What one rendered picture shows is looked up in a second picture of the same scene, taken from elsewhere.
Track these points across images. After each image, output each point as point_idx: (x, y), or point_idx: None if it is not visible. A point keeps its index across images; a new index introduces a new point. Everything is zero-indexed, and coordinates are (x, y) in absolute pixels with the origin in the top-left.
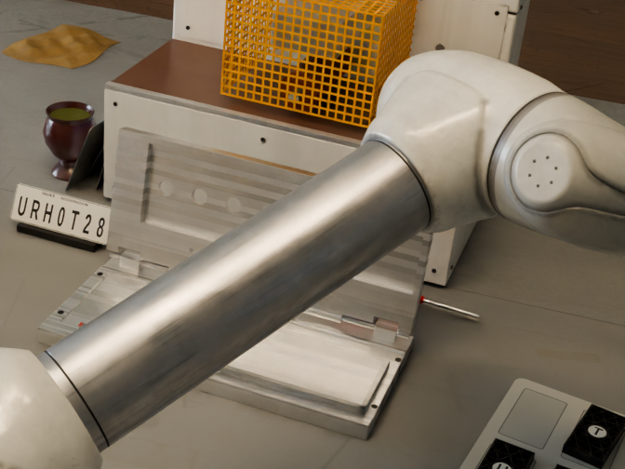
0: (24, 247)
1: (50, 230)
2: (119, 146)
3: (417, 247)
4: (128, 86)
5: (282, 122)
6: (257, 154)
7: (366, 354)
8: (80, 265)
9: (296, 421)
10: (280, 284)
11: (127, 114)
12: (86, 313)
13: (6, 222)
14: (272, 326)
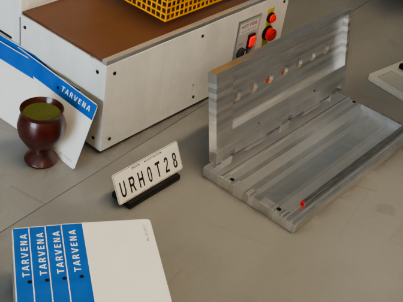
0: (158, 211)
1: (147, 189)
2: (217, 86)
3: (340, 38)
4: (117, 53)
5: (207, 17)
6: (198, 48)
7: (346, 109)
8: (195, 190)
9: (392, 156)
10: None
11: (122, 75)
12: (279, 199)
13: (111, 211)
14: None
